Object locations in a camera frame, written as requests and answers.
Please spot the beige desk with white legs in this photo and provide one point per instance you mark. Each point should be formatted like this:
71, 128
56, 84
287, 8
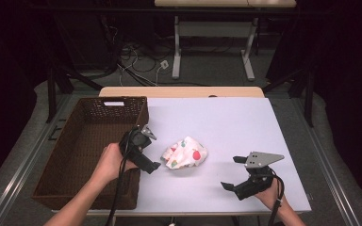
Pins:
213, 19

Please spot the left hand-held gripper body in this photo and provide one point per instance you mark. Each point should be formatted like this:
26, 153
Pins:
135, 141

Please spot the white power adapter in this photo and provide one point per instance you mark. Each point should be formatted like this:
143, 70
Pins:
164, 64

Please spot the white cloth with coloured dots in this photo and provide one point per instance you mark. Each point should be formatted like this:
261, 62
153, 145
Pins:
185, 153

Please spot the person's left hand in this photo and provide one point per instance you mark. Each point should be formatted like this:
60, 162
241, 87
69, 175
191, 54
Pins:
111, 163

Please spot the metal floor rail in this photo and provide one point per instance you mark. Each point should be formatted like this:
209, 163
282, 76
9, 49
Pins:
28, 160
326, 169

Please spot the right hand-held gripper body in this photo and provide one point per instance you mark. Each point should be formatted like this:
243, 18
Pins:
257, 175

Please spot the black metal stand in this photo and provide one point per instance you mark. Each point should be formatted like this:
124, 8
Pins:
301, 91
62, 84

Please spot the dark brown woven basket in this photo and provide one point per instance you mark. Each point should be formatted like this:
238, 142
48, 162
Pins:
85, 150

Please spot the person's right hand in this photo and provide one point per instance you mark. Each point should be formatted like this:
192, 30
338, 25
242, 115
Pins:
270, 196

